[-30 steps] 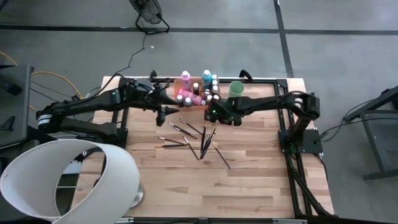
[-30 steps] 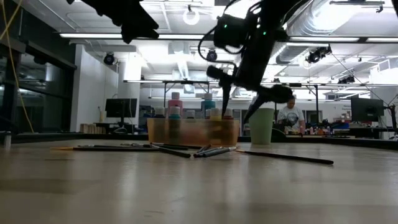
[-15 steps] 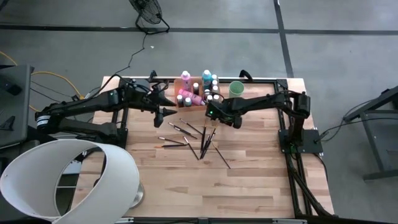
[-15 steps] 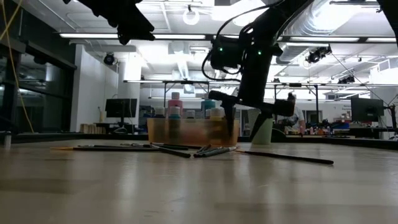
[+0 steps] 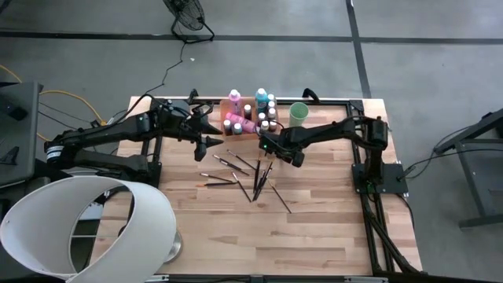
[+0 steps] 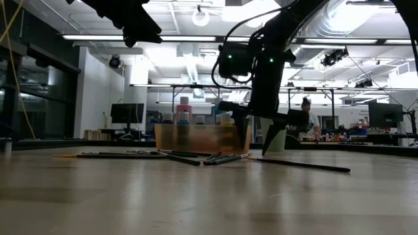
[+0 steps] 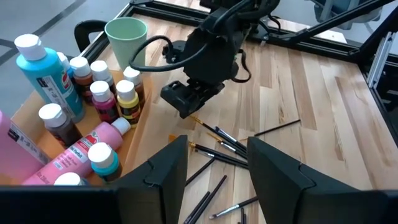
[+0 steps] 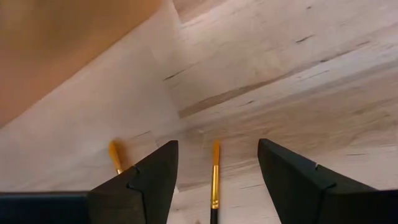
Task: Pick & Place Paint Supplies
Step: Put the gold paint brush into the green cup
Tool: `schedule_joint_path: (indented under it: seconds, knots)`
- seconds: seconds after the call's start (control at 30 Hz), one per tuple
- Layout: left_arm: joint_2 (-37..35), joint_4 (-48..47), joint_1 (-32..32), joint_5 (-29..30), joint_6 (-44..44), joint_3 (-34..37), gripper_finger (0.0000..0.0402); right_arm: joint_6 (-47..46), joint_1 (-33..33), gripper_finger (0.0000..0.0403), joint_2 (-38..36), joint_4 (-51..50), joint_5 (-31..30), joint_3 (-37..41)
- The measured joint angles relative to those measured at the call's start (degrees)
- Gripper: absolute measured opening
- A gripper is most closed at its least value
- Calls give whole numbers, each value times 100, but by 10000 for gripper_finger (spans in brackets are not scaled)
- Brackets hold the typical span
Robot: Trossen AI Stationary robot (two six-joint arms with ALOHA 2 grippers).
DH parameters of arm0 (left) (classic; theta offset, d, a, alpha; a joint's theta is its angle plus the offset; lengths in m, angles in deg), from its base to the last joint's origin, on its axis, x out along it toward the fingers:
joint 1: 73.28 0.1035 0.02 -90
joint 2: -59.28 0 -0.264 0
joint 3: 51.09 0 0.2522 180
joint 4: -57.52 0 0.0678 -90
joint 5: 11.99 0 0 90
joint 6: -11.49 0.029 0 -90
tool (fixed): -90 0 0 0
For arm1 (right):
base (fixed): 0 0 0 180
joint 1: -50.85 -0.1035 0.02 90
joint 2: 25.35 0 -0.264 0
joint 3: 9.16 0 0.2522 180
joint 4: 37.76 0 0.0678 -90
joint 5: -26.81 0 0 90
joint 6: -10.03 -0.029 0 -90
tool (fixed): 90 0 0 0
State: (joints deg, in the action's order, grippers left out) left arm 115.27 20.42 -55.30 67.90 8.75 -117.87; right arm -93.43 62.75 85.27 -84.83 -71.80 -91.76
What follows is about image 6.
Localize small pink paint bottle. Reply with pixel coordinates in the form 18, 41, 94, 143
176, 95, 193, 115

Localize green plastic cup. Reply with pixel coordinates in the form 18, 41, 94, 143
260, 116, 289, 153

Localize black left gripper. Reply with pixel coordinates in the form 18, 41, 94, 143
65, 0, 163, 48

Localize wooden slat box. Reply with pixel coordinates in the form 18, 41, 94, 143
84, 129, 112, 141

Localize small dark brown paint bottle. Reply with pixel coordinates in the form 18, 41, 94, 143
195, 114, 206, 151

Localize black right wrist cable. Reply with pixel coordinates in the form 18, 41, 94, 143
210, 0, 295, 91

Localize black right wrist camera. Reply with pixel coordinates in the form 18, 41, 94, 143
217, 43, 255, 80

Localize black paintbrush wide orange bristles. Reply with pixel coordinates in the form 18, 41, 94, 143
207, 150, 225, 161

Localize white ceiling ring light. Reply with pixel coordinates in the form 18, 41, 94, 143
191, 7, 211, 27

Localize person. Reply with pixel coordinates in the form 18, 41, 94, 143
297, 97, 323, 143

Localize black paintbrush long gold ferrule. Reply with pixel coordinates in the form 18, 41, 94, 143
53, 153, 168, 160

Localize yellow cable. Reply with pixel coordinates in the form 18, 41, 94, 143
0, 0, 36, 140

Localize long thin black paintbrush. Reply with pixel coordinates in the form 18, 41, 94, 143
245, 157, 351, 174

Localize long ceiling light bar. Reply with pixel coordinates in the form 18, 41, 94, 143
61, 34, 418, 46

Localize black computer monitor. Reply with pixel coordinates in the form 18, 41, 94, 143
368, 101, 404, 129
110, 102, 145, 125

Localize small white cylinder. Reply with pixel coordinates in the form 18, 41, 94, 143
2, 136, 13, 156

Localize orange translucent tray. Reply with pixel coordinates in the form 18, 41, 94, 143
153, 123, 253, 155

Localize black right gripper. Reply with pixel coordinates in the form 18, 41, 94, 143
217, 31, 310, 157

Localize black metal rig frame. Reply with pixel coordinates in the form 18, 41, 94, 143
130, 83, 337, 127

